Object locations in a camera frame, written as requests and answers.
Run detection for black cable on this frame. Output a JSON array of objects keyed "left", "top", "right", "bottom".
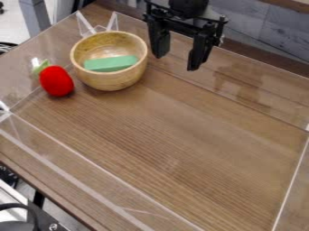
[{"left": 0, "top": 202, "right": 42, "bottom": 231}]

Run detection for red felt strawberry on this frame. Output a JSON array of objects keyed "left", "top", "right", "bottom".
[{"left": 31, "top": 60, "right": 76, "bottom": 97}]

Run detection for green rectangular block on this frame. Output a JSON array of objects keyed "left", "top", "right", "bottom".
[{"left": 84, "top": 55, "right": 140, "bottom": 72}]

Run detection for wooden bowl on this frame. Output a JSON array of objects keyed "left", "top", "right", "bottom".
[{"left": 70, "top": 31, "right": 149, "bottom": 91}]

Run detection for grey table leg post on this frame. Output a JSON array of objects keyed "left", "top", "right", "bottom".
[{"left": 19, "top": 0, "right": 53, "bottom": 37}]

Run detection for clear acrylic tray walls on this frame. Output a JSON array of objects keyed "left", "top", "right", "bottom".
[{"left": 0, "top": 18, "right": 309, "bottom": 231}]

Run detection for black metal bracket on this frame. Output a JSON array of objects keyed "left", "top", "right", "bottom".
[{"left": 29, "top": 201, "right": 70, "bottom": 231}]

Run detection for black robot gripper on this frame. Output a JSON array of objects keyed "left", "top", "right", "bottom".
[{"left": 144, "top": 0, "right": 229, "bottom": 71}]

